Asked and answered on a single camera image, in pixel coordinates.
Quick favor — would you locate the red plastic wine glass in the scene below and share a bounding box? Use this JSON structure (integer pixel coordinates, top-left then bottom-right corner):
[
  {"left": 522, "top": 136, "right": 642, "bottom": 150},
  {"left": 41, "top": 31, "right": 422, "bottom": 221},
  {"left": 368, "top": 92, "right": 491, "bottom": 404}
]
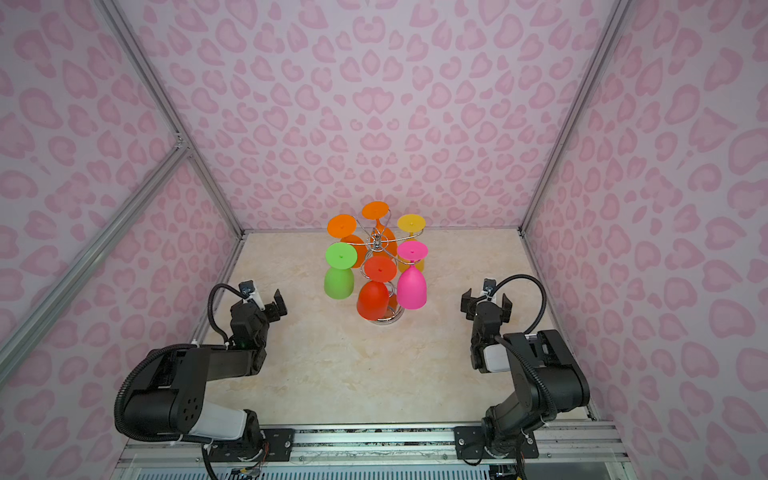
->
[{"left": 357, "top": 257, "right": 398, "bottom": 321}]

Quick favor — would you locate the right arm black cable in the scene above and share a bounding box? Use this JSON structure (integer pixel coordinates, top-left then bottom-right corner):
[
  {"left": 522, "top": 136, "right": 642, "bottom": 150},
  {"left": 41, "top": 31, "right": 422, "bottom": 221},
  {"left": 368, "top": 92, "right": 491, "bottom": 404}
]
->
[{"left": 493, "top": 273, "right": 548, "bottom": 337}]

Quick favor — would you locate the aluminium frame post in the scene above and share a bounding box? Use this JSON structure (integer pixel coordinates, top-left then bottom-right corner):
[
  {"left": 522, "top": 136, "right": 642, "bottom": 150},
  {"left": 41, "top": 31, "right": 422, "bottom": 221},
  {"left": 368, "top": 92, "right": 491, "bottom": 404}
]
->
[
  {"left": 518, "top": 0, "right": 636, "bottom": 238},
  {"left": 95, "top": 0, "right": 246, "bottom": 240}
]

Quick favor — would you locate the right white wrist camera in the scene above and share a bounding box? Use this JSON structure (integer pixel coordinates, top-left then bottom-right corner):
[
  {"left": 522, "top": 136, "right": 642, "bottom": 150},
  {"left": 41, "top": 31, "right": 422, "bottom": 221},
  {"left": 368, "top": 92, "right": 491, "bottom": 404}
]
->
[{"left": 483, "top": 278, "right": 497, "bottom": 299}]

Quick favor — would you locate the aluminium frame left post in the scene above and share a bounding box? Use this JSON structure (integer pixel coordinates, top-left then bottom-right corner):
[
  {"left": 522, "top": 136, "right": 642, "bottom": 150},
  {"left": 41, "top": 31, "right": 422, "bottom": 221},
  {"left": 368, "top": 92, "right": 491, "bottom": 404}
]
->
[{"left": 95, "top": 0, "right": 246, "bottom": 240}]

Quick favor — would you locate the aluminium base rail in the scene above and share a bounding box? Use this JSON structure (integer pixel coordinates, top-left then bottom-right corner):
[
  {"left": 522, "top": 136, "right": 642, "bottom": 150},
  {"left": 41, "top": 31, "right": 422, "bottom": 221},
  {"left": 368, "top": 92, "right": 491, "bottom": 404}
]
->
[{"left": 112, "top": 420, "right": 637, "bottom": 479}]

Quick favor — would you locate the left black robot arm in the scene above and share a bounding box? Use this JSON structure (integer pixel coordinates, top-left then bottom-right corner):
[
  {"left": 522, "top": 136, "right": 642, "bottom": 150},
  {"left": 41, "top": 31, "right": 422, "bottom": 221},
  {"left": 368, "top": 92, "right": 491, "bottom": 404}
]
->
[{"left": 113, "top": 281, "right": 287, "bottom": 462}]

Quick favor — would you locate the orange wine glass rear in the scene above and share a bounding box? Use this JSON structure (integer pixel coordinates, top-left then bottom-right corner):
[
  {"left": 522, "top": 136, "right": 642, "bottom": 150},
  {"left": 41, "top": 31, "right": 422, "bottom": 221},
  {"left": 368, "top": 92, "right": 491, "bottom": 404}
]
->
[{"left": 362, "top": 201, "right": 398, "bottom": 258}]

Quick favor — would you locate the orange wine glass left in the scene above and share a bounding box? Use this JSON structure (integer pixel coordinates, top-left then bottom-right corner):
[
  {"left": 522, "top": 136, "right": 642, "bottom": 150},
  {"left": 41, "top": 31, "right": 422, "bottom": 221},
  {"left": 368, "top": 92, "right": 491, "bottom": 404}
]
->
[{"left": 327, "top": 214, "right": 368, "bottom": 268}]

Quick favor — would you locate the aluminium frame diagonal beam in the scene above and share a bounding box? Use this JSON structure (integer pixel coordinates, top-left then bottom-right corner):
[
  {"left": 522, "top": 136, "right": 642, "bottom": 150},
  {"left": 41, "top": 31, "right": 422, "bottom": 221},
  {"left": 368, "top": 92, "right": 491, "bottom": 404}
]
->
[{"left": 1, "top": 141, "right": 189, "bottom": 385}]

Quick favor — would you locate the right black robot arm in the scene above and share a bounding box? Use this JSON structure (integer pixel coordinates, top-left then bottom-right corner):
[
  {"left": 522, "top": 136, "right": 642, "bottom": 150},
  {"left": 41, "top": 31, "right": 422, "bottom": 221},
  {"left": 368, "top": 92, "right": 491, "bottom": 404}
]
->
[{"left": 454, "top": 291, "right": 590, "bottom": 466}]

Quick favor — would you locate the chrome wine glass rack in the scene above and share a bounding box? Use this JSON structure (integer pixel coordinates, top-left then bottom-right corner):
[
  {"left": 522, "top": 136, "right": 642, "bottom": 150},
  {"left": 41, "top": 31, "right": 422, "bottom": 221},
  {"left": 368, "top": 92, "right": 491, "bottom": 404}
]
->
[{"left": 353, "top": 201, "right": 426, "bottom": 326}]

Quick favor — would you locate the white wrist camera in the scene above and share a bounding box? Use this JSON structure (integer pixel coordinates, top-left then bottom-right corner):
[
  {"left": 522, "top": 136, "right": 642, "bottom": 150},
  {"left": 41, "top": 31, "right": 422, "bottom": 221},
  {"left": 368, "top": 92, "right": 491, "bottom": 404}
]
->
[
  {"left": 244, "top": 286, "right": 265, "bottom": 311},
  {"left": 483, "top": 278, "right": 497, "bottom": 299}
]

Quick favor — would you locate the aluminium frame right post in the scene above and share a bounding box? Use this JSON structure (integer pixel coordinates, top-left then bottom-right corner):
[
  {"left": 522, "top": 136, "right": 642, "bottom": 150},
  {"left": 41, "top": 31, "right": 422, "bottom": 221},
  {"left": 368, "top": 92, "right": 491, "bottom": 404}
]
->
[{"left": 518, "top": 0, "right": 636, "bottom": 238}]

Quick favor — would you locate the orange wine glass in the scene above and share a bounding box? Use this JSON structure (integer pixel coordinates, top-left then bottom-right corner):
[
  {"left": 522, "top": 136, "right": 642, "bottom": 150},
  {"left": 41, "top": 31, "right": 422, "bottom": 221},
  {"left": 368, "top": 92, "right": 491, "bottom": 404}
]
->
[
  {"left": 362, "top": 201, "right": 398, "bottom": 258},
  {"left": 327, "top": 214, "right": 368, "bottom": 268}
]

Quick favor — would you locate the yellow plastic wine glass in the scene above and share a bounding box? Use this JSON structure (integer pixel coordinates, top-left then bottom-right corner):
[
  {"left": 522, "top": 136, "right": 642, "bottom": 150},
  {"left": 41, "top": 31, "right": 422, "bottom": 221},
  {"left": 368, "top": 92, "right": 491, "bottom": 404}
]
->
[{"left": 397, "top": 214, "right": 426, "bottom": 273}]

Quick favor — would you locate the pink plastic wine glass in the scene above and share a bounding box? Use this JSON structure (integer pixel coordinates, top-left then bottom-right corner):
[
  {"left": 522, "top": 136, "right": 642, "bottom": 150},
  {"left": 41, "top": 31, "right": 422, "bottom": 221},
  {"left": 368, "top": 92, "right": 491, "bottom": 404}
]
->
[{"left": 397, "top": 240, "right": 429, "bottom": 310}]

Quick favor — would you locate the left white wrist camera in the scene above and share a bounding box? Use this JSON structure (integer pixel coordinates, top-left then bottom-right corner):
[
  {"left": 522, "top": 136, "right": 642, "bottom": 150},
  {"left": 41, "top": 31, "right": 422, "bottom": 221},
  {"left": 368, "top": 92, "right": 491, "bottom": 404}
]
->
[{"left": 244, "top": 286, "right": 265, "bottom": 311}]

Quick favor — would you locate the green plastic wine glass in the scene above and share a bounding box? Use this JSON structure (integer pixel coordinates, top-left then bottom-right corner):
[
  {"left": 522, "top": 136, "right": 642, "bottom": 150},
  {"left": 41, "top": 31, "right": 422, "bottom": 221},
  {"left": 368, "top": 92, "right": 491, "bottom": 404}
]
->
[{"left": 324, "top": 242, "right": 358, "bottom": 300}]

